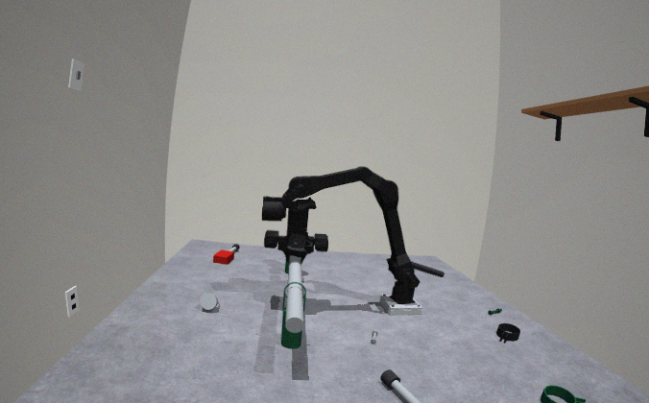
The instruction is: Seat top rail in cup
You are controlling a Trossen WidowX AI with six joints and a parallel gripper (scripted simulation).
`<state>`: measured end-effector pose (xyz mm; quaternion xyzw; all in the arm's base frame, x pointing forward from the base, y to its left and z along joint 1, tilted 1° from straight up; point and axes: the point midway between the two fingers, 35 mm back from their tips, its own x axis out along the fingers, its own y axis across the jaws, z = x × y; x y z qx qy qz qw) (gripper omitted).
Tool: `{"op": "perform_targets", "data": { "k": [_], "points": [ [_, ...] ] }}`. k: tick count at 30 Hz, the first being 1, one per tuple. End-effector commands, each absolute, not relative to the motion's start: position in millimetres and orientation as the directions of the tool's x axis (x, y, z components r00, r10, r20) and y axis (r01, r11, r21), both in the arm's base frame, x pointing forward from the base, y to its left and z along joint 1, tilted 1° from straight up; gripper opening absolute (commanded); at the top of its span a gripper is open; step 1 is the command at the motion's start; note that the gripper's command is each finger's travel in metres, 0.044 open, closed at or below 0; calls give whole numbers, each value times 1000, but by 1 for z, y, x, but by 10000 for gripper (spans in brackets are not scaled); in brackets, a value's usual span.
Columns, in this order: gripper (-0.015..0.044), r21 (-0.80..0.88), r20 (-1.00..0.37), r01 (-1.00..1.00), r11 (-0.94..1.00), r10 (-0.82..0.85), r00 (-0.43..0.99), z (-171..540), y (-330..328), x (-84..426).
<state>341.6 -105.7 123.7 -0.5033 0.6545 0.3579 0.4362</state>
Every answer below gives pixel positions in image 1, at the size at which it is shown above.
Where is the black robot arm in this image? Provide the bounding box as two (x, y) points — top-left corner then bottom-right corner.
(262, 166), (420, 304)

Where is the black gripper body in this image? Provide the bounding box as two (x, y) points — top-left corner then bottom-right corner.
(264, 220), (328, 251)

